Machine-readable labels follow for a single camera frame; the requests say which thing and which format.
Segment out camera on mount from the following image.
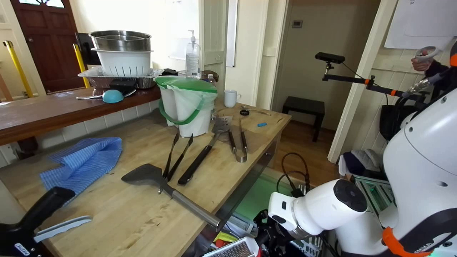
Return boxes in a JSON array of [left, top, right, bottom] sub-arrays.
[[315, 52, 431, 99]]

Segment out white knife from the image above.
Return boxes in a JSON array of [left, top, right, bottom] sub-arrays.
[[33, 215, 94, 243]]

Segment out blue ladle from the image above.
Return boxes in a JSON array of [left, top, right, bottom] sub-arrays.
[[76, 89, 125, 104]]

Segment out white mug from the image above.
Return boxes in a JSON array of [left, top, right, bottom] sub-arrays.
[[224, 89, 242, 108]]

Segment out yellow pole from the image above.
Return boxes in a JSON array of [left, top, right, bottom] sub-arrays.
[[72, 43, 91, 89], [3, 40, 35, 99]]

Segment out black spatula with steel handle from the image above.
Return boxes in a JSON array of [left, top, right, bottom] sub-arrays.
[[121, 163, 222, 229]]

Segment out black cable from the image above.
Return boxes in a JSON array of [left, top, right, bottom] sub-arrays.
[[276, 152, 312, 197]]

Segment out stainless steel bowl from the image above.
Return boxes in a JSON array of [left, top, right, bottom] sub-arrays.
[[89, 30, 152, 52]]

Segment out metal grater with white handle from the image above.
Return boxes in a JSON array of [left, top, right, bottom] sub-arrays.
[[202, 236, 262, 257]]

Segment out metal turner with black handle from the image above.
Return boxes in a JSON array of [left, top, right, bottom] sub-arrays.
[[177, 116, 233, 186]]

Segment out small metal utensil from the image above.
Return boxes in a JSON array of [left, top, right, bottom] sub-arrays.
[[241, 105, 272, 116]]

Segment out blue striped cloth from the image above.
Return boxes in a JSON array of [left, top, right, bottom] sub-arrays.
[[39, 137, 123, 196]]

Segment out yellow utensil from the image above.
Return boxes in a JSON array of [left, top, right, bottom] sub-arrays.
[[213, 232, 238, 244]]

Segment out white colander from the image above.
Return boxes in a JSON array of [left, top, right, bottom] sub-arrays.
[[91, 48, 154, 77]]

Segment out black side table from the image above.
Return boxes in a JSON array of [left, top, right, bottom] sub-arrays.
[[282, 96, 326, 143]]

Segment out drawer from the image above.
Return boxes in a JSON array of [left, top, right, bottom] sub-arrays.
[[183, 143, 323, 257]]

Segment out hand controller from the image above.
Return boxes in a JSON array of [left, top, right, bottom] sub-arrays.
[[414, 45, 443, 60]]

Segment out black bag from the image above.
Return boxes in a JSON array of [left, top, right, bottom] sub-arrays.
[[379, 103, 419, 142]]

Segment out white paper sheet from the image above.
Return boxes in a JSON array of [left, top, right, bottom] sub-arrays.
[[384, 0, 457, 50]]

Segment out brown wooden door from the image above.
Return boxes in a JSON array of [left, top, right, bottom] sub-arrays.
[[10, 0, 86, 94]]

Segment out foil tray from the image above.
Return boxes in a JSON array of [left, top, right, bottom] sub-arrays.
[[77, 66, 164, 90]]

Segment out clear pump bottle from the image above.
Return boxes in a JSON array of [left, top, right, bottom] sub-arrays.
[[185, 30, 201, 79]]

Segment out steel tongs with black grips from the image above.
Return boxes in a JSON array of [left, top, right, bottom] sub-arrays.
[[228, 119, 249, 163]]

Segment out person's hand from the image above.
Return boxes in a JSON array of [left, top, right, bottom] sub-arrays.
[[411, 50, 433, 72]]

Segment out white bucket with green bag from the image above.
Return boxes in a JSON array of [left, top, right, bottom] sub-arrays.
[[155, 75, 218, 138]]

